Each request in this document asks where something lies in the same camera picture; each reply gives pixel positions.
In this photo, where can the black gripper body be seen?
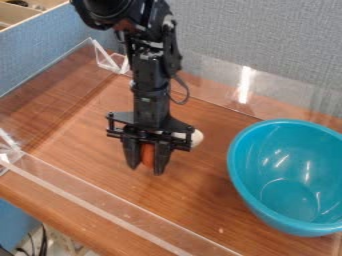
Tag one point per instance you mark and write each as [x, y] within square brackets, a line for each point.
[148, 124]

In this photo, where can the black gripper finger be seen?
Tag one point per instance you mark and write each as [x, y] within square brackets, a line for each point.
[161, 157]
[132, 152]

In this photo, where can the brown white plush mushroom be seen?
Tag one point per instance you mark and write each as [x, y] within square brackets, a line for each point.
[147, 150]

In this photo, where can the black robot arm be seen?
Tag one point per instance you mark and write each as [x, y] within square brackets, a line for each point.
[145, 27]

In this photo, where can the blue plastic bowl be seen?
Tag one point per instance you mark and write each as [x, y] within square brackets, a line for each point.
[284, 167]

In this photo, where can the clear acrylic left barrier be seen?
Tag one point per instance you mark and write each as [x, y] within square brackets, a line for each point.
[36, 108]

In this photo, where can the clear acrylic barrier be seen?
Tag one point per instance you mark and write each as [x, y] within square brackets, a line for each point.
[36, 108]
[257, 93]
[169, 236]

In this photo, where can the clear acrylic front barrier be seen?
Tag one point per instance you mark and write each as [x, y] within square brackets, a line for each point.
[169, 236]

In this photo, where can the clear acrylic back barrier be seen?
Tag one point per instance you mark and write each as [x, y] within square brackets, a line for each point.
[257, 93]

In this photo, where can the wooden shelf box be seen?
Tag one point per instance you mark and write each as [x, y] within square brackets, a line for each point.
[16, 11]

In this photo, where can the clear acrylic corner bracket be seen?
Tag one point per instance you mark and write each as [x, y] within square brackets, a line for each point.
[111, 61]

